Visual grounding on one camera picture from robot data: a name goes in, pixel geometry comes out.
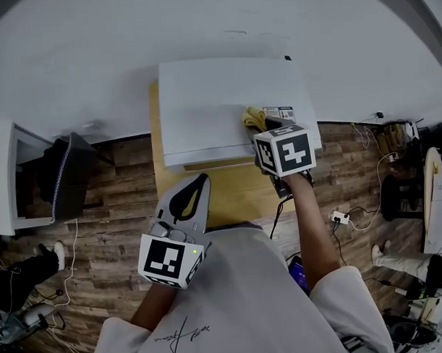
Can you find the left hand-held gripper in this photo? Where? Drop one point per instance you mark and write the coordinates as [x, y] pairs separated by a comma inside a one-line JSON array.
[[162, 261]]

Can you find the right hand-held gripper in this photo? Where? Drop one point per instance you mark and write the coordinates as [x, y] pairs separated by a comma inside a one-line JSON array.
[[296, 153]]

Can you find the brown cardboard box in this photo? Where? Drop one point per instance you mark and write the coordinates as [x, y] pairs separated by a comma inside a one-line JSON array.
[[393, 139]]

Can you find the white microwave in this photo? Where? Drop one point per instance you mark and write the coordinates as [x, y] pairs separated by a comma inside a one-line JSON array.
[[204, 100]]

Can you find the light wooden table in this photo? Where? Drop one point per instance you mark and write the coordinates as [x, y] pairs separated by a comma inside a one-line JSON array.
[[236, 193]]

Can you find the white power strip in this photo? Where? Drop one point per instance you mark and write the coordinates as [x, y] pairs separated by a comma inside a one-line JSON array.
[[340, 217]]

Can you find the white router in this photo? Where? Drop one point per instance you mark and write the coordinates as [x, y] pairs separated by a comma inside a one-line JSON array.
[[412, 129]]

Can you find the round wooden table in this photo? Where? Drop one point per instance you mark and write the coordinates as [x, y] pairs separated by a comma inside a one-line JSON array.
[[429, 186]]

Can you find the person's white shirt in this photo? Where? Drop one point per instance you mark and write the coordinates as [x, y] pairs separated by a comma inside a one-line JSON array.
[[240, 301]]

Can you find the black stool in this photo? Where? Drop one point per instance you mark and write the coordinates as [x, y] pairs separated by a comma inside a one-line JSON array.
[[392, 198]]

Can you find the person's left forearm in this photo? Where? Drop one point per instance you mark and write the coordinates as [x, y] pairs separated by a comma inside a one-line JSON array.
[[153, 308]]

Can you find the yellow cloth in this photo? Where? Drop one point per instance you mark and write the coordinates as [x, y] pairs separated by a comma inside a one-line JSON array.
[[253, 116]]

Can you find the white grey floor device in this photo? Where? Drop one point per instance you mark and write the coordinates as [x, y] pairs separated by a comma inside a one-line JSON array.
[[30, 318]]

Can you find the black phone with purple screen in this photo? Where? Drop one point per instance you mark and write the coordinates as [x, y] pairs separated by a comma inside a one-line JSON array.
[[298, 276]]

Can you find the person's right forearm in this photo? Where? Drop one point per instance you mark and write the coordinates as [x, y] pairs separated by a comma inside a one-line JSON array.
[[313, 234]]

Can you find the dark grey chair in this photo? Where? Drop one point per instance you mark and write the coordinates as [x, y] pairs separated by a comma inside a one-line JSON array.
[[72, 173]]

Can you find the small white adapter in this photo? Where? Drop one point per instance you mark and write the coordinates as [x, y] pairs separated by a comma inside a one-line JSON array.
[[393, 156]]

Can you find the white desk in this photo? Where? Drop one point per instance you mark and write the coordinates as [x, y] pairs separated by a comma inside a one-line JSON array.
[[0, 172]]

